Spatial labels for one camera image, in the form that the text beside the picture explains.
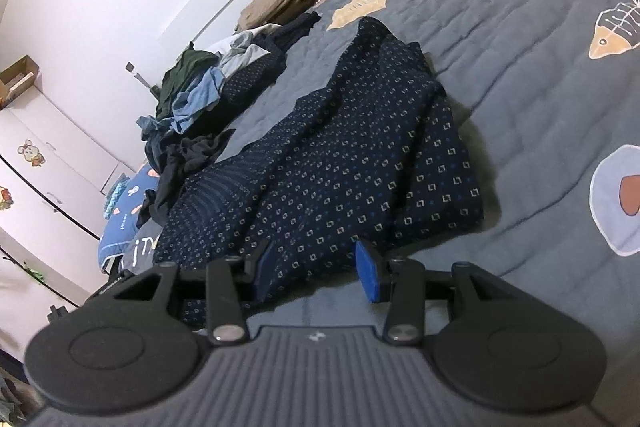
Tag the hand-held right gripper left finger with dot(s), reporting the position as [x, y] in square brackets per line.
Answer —
[262, 269]

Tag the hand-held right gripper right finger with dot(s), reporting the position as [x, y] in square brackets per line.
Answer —
[367, 274]

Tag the navy patterned sweater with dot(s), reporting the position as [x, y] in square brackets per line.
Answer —
[350, 167]

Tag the black crumpled garment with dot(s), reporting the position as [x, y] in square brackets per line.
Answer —
[185, 162]

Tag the blue printed pillow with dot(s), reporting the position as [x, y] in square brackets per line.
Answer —
[120, 227]

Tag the blue grey garment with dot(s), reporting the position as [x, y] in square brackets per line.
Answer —
[152, 127]

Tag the light blue garment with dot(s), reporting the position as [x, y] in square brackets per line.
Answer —
[200, 99]

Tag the navy dotted folded garment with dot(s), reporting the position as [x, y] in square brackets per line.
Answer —
[255, 77]

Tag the dark green garment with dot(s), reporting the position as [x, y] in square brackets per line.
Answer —
[185, 72]

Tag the white grey garment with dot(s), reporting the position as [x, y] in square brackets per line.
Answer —
[240, 44]

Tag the white wardrobe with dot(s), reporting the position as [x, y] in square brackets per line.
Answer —
[60, 167]

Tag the grey quilted bedspread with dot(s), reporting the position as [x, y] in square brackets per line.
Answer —
[525, 107]

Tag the cardboard box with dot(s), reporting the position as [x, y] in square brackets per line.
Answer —
[20, 72]

